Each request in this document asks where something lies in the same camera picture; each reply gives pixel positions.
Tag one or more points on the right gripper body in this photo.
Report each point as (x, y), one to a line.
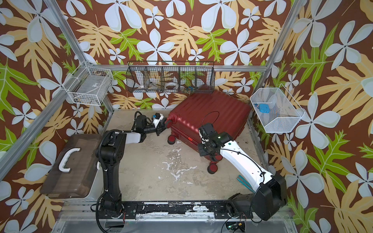
(204, 149)

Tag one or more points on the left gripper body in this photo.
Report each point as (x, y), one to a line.
(152, 129)

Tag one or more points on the red hard-shell suitcase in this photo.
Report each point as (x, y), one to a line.
(224, 112)

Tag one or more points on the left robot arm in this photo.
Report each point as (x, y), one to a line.
(110, 152)

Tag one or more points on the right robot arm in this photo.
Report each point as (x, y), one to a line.
(269, 191)

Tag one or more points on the white tape roll in basket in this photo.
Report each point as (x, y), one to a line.
(171, 86)

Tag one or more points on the teal flat tool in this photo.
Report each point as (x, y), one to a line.
(245, 183)

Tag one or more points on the blue object in basket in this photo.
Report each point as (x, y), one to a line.
(264, 108)

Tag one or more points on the white mesh basket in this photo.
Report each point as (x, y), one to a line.
(285, 112)

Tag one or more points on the brown plastic storage box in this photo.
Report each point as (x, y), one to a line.
(76, 175)

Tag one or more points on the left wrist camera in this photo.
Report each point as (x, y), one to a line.
(157, 118)

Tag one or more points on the black wire basket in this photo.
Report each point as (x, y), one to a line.
(192, 77)

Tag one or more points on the white wire basket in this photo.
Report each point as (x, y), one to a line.
(89, 85)

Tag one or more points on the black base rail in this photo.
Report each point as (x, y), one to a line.
(220, 209)

